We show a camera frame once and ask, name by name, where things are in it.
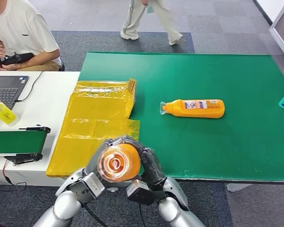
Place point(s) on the person's left hand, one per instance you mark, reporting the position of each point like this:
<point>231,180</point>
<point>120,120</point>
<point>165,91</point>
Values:
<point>9,66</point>

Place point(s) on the black remote controller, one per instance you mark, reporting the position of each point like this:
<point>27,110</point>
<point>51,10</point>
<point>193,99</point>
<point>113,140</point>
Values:
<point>21,58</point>

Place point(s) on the orange plastic bottle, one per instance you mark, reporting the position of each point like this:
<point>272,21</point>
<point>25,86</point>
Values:
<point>199,112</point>
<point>130,163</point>

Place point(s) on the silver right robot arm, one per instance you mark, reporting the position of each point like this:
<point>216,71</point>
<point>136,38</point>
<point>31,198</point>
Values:
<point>172,210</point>

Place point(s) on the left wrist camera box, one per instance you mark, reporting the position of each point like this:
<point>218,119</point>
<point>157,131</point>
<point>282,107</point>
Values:
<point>87,188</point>

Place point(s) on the person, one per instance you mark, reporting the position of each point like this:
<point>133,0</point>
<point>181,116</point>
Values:
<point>21,25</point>
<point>132,18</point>

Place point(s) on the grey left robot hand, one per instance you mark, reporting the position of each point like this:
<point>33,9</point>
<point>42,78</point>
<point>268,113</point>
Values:
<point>97,156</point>

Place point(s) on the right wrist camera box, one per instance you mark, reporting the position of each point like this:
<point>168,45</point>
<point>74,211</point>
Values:
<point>141,192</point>

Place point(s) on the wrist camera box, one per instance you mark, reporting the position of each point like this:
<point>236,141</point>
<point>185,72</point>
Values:
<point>87,188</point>
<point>141,192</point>

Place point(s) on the yellow plastic sheet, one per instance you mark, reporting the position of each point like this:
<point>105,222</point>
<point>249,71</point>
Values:
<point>85,125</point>

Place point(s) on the clear bottle yellow label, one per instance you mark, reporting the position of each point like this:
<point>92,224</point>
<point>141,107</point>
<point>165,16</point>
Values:
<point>5,114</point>

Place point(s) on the white table foot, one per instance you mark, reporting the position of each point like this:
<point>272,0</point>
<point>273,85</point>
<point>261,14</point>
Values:
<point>236,187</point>
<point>112,189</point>

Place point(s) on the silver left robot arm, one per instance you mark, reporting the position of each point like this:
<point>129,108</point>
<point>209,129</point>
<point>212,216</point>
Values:
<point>66,206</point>

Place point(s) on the small green conveyor belt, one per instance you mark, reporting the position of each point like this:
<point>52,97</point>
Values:
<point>14,141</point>

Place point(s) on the green table mat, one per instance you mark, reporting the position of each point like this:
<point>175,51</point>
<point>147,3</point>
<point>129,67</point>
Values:
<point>203,150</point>

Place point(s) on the grey laptop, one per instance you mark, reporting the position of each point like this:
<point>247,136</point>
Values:
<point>5,91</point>

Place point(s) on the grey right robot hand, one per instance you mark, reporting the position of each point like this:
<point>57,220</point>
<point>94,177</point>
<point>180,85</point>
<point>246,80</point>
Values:
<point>151,166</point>

